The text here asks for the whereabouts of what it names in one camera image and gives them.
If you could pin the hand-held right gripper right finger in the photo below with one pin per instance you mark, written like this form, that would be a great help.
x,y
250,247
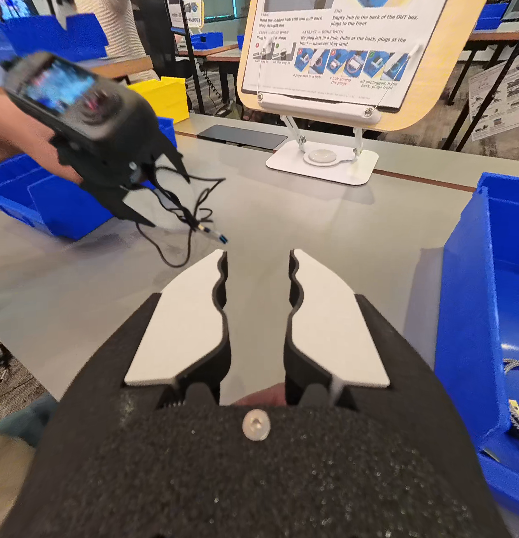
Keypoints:
x,y
339,336

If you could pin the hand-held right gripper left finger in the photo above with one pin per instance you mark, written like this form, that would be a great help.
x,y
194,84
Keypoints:
x,y
179,336

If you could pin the person's left forearm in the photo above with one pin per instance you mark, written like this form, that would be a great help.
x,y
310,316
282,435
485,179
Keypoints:
x,y
15,134

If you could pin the grey background desk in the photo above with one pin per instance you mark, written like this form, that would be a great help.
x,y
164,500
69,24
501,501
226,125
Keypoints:
x,y
125,67

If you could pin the yellow plastic bin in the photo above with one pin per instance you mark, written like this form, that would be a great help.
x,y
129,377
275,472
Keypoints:
x,y
167,101

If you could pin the computer monitor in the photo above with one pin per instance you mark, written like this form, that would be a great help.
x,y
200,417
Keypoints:
x,y
15,8

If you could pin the wooden book stand white base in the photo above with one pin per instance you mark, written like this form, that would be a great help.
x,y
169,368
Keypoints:
x,y
326,168

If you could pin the person's blue trousers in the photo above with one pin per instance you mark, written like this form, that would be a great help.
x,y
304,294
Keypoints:
x,y
20,420

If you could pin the person's beige clothing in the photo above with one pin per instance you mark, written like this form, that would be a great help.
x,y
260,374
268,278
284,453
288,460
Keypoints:
x,y
7,470

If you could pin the printed instruction sheet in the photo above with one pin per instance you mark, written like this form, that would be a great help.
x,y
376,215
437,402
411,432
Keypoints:
x,y
347,54

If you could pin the printed sheet on black easel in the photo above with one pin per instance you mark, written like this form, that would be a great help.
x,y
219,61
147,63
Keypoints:
x,y
494,101

